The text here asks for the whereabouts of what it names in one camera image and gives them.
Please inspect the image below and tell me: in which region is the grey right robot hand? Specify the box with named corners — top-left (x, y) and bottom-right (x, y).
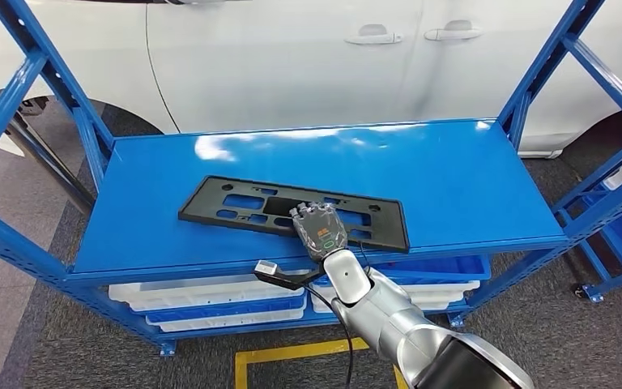
top-left (289, 201), bottom-right (350, 264)

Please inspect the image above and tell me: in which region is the black plastic licence plate bracket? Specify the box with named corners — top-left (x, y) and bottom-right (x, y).
top-left (177, 175), bottom-right (411, 254)

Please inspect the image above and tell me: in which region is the blue metal shelf rack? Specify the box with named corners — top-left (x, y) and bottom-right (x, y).
top-left (0, 0), bottom-right (622, 358)

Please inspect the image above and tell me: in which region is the blue shelf rack with casters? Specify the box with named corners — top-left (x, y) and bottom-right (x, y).
top-left (555, 142), bottom-right (622, 305)

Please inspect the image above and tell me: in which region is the yellow floor tape square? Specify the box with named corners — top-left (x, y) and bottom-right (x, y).
top-left (234, 338), bottom-right (409, 389)

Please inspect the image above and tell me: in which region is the white car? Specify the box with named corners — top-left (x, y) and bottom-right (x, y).
top-left (0, 0), bottom-right (622, 160)

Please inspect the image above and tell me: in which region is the black metal stand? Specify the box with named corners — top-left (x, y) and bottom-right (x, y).
top-left (0, 88), bottom-right (97, 216)

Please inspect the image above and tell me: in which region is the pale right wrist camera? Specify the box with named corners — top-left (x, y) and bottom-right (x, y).
top-left (253, 259), bottom-right (323, 292)

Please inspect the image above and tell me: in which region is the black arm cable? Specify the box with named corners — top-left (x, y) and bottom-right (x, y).
top-left (302, 284), bottom-right (355, 389)

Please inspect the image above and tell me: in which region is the white car door handle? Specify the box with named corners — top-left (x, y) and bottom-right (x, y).
top-left (343, 24), bottom-right (404, 46)
top-left (424, 20), bottom-right (483, 42)

